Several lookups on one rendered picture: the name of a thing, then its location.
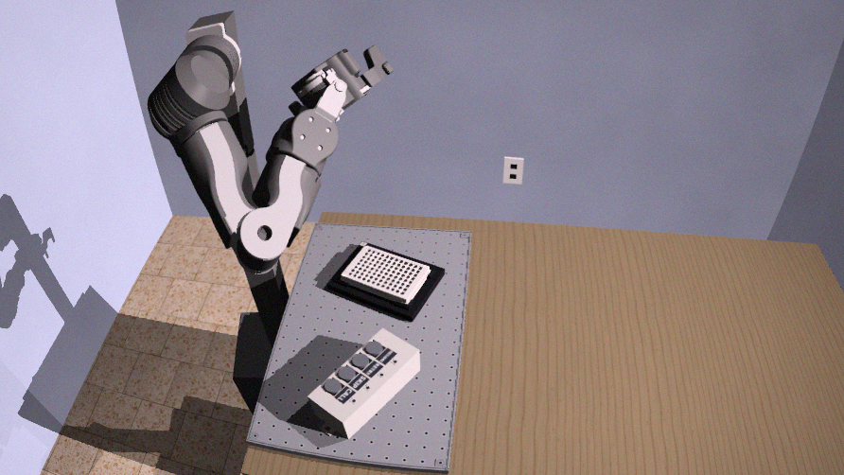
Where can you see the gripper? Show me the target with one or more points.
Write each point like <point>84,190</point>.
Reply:
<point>347,69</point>

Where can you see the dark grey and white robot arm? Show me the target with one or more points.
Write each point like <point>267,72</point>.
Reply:
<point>197,85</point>

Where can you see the white push button panel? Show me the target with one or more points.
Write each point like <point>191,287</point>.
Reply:
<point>356,391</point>

